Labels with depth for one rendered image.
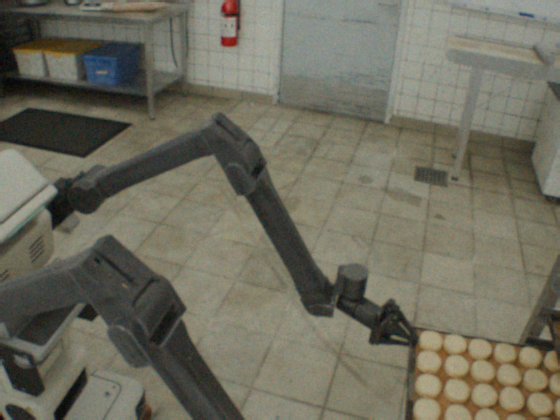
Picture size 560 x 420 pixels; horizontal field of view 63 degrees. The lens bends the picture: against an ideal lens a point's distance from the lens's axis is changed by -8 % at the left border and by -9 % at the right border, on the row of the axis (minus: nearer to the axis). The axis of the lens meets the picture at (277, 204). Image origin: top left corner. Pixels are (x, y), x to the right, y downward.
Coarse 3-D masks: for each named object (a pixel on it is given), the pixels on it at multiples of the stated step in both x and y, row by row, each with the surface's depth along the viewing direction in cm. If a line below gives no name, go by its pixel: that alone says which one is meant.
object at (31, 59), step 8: (40, 40) 467; (48, 40) 467; (56, 40) 466; (64, 40) 465; (16, 48) 440; (24, 48) 440; (32, 48) 440; (40, 48) 439; (48, 48) 440; (16, 56) 443; (24, 56) 438; (32, 56) 436; (40, 56) 435; (24, 64) 445; (32, 64) 441; (40, 64) 439; (24, 72) 450; (32, 72) 447; (40, 72) 443; (48, 72) 451
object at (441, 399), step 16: (416, 352) 101; (464, 352) 101; (544, 352) 101; (416, 368) 97; (496, 368) 97; (528, 368) 97; (544, 368) 97; (496, 384) 93; (416, 400) 90; (448, 400) 90; (528, 416) 87
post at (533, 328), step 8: (552, 272) 95; (552, 280) 94; (544, 288) 98; (552, 288) 95; (544, 296) 97; (552, 296) 96; (536, 304) 101; (544, 304) 97; (552, 304) 97; (536, 312) 100; (528, 320) 103; (536, 320) 100; (528, 328) 102; (536, 328) 101; (536, 336) 102; (520, 344) 105
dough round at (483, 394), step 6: (480, 384) 91; (486, 384) 91; (474, 390) 90; (480, 390) 90; (486, 390) 90; (492, 390) 90; (474, 396) 89; (480, 396) 89; (486, 396) 89; (492, 396) 88; (474, 402) 89; (480, 402) 88; (486, 402) 87; (492, 402) 87
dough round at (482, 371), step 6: (480, 360) 96; (474, 366) 95; (480, 366) 95; (486, 366) 95; (492, 366) 95; (474, 372) 94; (480, 372) 94; (486, 372) 94; (492, 372) 94; (474, 378) 94; (480, 378) 93; (486, 378) 93; (492, 378) 93
